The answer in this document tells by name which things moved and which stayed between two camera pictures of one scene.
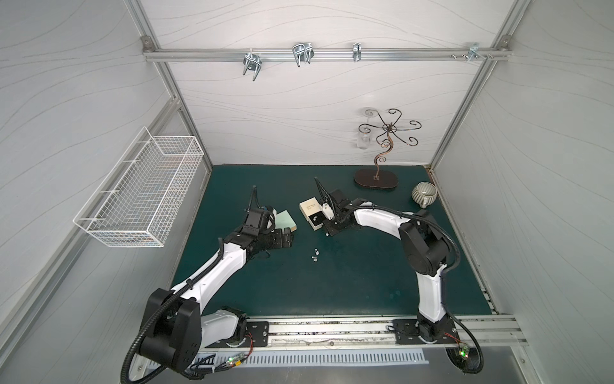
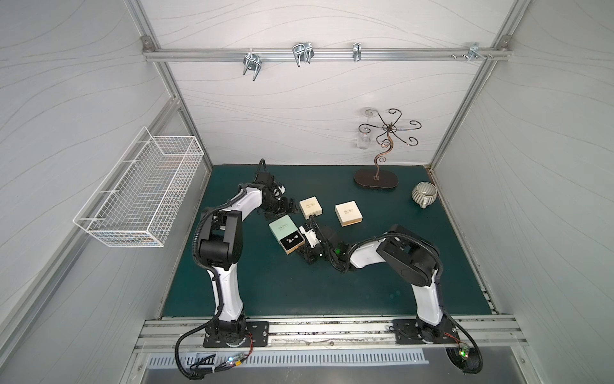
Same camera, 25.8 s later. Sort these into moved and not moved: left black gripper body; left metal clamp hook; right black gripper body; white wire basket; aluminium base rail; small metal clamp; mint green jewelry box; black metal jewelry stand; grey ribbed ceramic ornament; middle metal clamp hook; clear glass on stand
Moved: mint green jewelry box; left black gripper body; right black gripper body
Not moved: small metal clamp; left metal clamp hook; middle metal clamp hook; clear glass on stand; grey ribbed ceramic ornament; aluminium base rail; black metal jewelry stand; white wire basket
